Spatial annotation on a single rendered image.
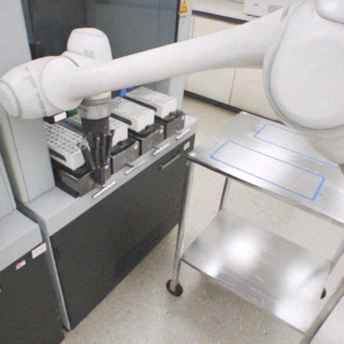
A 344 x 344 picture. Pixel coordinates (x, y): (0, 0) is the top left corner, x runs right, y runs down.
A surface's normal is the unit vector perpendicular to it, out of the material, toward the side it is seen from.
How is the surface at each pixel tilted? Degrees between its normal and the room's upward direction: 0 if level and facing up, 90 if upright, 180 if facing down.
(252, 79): 90
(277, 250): 0
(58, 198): 0
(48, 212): 0
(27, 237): 90
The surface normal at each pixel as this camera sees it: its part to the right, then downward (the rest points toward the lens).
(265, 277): 0.07, -0.80
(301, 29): -0.67, -0.52
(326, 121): -0.39, 0.72
